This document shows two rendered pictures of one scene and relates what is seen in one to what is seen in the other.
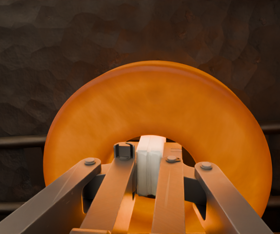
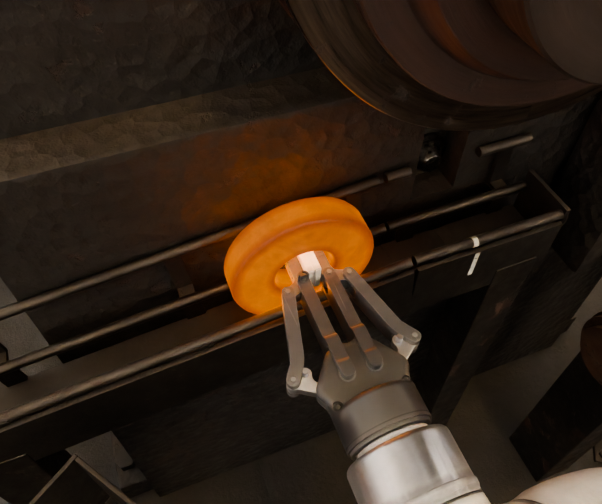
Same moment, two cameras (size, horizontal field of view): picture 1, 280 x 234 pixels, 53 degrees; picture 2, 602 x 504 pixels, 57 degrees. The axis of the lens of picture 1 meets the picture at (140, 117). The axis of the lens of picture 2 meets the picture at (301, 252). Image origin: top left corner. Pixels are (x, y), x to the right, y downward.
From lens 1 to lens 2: 0.41 m
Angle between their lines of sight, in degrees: 44
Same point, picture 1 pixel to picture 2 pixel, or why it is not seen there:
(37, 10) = (157, 158)
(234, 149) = (354, 243)
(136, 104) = (298, 243)
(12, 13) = (130, 166)
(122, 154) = (302, 279)
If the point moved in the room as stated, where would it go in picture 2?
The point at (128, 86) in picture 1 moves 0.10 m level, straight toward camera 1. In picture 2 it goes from (293, 237) to (355, 318)
